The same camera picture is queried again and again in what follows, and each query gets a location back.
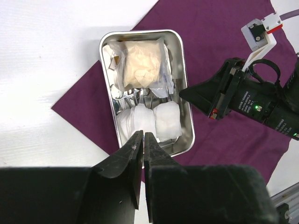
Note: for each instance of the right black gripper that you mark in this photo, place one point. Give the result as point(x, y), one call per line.
point(245, 92)

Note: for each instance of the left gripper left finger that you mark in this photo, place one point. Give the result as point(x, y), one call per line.
point(107, 193)

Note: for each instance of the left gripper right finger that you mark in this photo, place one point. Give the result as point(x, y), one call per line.
point(210, 194)

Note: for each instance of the white gauze pad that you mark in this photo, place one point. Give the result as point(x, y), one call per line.
point(167, 120)
point(138, 118)

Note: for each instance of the purple surgical drape cloth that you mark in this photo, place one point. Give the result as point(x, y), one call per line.
point(211, 33)

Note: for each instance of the stainless steel instrument tray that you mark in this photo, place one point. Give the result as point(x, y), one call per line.
point(173, 45)

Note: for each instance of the long steel forceps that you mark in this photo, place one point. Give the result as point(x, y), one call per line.
point(138, 95)

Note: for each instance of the bagged beige gloves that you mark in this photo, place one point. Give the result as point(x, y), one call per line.
point(140, 64)

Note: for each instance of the straight steel scissors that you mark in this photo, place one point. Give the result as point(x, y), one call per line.
point(116, 93)

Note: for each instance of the orange adhesive strip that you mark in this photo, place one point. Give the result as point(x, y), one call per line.
point(114, 62)

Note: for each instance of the clear suture packet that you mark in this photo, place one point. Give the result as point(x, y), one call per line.
point(168, 88)

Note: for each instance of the white blue label packet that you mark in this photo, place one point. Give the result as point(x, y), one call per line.
point(109, 56)

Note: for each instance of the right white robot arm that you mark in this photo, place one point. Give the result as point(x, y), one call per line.
point(290, 92)

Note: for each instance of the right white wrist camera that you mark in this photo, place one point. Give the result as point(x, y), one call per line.
point(258, 34)

